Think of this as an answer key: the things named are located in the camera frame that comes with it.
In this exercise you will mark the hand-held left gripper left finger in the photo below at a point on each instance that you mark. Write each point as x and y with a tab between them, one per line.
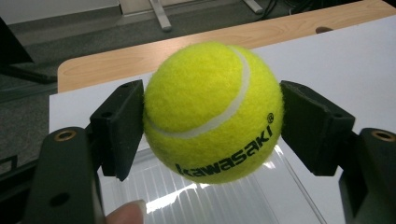
120	130

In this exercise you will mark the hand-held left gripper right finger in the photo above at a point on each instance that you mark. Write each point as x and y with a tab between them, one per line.
314	124

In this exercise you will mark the white table cover sheet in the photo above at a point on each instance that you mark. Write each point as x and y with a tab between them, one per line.
336	62

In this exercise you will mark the grey metal stand leg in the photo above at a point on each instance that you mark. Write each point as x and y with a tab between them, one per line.
253	5
162	15

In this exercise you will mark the yellow tennis ball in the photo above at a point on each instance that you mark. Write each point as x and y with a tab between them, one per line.
202	99

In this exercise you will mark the clear plastic tray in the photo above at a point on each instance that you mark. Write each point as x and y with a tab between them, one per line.
224	205

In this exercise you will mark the dark stand base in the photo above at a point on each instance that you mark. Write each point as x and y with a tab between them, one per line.
18	59

